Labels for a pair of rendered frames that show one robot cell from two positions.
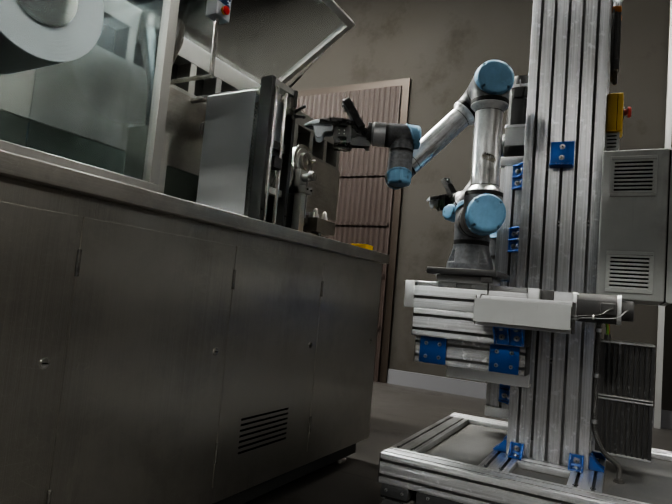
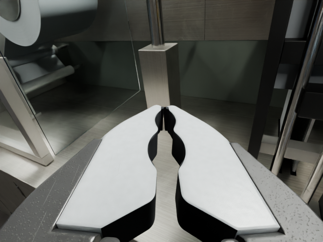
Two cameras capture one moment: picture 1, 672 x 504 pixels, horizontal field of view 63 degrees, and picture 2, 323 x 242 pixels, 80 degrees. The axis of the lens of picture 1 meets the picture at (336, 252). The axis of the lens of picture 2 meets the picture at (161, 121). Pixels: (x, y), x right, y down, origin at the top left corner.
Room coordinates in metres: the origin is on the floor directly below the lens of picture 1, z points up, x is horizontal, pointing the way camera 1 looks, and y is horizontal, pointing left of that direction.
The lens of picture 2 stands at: (1.70, 0.02, 1.29)
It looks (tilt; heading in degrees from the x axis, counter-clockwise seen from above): 33 degrees down; 91
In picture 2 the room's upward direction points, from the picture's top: 7 degrees counter-clockwise
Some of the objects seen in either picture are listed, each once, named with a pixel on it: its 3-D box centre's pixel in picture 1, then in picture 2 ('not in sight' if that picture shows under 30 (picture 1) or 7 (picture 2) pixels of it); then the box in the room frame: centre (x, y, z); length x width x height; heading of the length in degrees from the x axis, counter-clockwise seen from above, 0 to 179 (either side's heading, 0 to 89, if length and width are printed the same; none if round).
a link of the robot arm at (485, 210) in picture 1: (486, 149); not in sight; (1.67, -0.44, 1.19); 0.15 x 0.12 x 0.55; 178
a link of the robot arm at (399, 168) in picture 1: (399, 169); not in sight; (1.70, -0.18, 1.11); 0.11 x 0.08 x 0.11; 178
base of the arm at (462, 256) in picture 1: (470, 256); not in sight; (1.81, -0.45, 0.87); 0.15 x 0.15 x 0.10
